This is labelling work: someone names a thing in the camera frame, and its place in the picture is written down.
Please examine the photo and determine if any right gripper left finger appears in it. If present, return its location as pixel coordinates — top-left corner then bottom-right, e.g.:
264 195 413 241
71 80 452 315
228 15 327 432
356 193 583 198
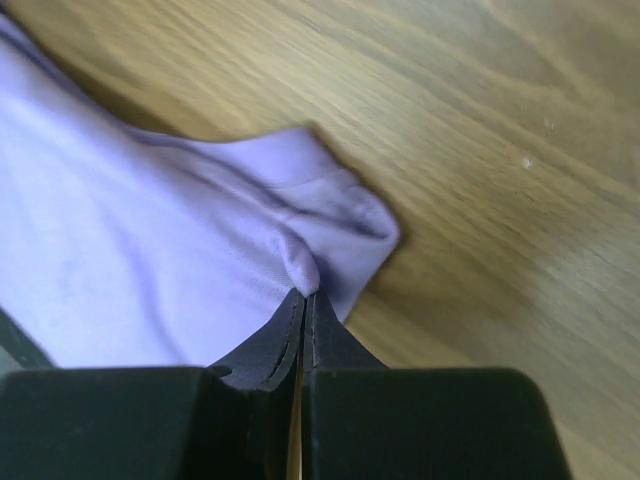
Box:
1 291 305 479

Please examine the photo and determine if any purple t shirt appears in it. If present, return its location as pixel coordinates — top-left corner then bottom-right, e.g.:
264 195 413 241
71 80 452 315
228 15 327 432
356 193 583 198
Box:
1 18 400 368

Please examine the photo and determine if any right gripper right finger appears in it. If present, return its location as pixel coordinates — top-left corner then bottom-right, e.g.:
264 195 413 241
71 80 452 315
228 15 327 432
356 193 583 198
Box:
302 292 571 479

